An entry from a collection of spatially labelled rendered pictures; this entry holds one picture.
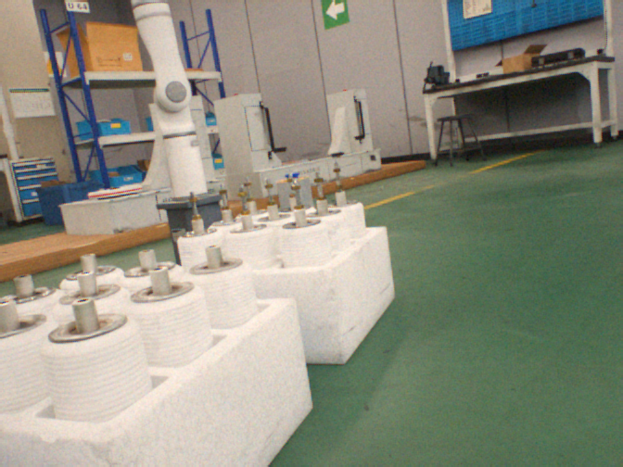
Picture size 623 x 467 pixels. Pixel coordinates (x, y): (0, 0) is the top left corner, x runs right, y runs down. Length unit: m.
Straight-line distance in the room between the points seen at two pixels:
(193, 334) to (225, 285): 0.10
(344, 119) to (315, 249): 3.84
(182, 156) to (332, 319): 0.71
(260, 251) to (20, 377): 0.54
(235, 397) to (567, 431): 0.42
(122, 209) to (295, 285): 2.20
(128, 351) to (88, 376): 0.04
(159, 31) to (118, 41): 5.01
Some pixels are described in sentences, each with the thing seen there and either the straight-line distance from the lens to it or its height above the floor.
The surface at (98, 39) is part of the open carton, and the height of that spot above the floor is 1.79.
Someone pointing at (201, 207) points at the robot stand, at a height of 0.28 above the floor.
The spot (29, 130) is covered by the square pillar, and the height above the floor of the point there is 1.06.
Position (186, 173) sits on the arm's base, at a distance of 1.51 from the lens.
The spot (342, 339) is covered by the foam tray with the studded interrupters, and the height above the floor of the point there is 0.05.
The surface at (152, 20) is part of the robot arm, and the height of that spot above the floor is 0.77.
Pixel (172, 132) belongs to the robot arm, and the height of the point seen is 0.48.
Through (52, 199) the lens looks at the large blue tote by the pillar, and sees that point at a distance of 5.68.
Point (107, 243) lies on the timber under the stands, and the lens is 2.98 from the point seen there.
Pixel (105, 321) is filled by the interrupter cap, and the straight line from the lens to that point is 0.61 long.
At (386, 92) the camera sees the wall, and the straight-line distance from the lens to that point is 6.91.
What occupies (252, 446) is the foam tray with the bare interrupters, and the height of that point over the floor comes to 0.05.
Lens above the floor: 0.40
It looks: 9 degrees down
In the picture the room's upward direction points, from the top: 9 degrees counter-clockwise
